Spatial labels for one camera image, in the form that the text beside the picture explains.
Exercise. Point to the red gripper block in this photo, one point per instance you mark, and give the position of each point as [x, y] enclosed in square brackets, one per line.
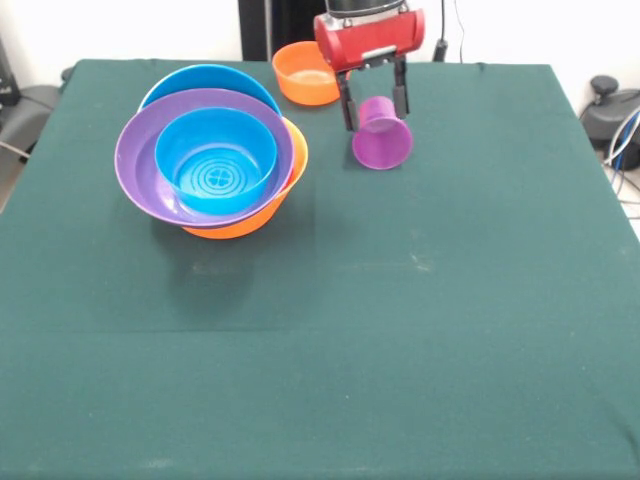
[370, 42]

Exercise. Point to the purple cup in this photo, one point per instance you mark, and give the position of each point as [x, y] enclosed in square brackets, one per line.
[382, 145]

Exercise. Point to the small red-orange bowl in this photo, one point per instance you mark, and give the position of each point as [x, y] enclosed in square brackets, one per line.
[300, 80]

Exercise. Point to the large orange bowl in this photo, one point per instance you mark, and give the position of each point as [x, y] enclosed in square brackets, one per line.
[295, 175]

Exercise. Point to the large blue bowl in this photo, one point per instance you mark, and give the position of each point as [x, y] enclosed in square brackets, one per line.
[210, 77]

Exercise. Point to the small blue bowl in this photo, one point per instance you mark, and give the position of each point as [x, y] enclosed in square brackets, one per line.
[215, 170]

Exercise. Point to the wide purple bowl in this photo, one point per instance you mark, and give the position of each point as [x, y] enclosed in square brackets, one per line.
[135, 170]

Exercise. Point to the dark green table cloth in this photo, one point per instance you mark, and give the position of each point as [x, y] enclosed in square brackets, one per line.
[300, 350]

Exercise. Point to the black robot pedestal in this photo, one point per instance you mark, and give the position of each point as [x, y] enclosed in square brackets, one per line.
[290, 25]

